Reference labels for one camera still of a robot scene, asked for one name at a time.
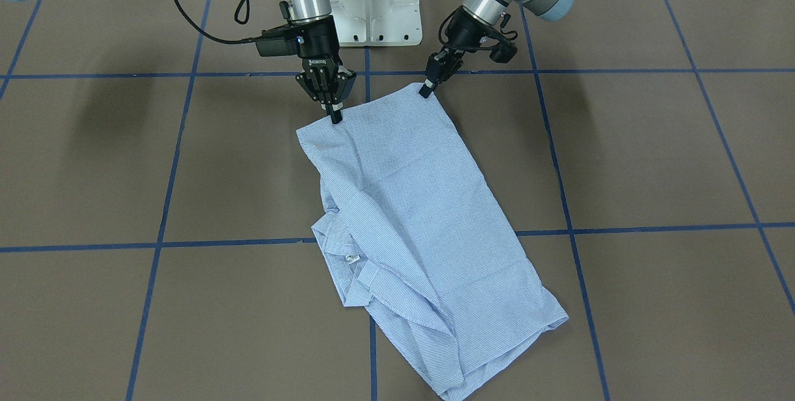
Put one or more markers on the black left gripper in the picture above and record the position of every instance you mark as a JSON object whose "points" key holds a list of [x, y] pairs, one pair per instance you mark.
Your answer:
{"points": [[464, 32]]}

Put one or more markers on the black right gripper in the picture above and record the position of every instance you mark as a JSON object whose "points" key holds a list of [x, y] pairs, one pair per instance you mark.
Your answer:
{"points": [[319, 41]]}

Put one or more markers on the light blue striped shirt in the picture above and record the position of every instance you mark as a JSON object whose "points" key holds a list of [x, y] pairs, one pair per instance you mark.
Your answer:
{"points": [[412, 233]]}

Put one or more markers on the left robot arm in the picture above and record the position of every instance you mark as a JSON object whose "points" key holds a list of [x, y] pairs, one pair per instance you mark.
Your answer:
{"points": [[489, 10]]}

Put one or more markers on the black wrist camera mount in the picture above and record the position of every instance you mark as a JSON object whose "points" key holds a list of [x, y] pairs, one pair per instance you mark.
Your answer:
{"points": [[499, 43]]}

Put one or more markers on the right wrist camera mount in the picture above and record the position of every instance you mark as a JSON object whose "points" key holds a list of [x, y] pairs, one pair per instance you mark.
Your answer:
{"points": [[279, 41]]}

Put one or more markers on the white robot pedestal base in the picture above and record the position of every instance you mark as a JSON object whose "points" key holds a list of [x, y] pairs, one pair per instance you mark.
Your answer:
{"points": [[377, 23]]}

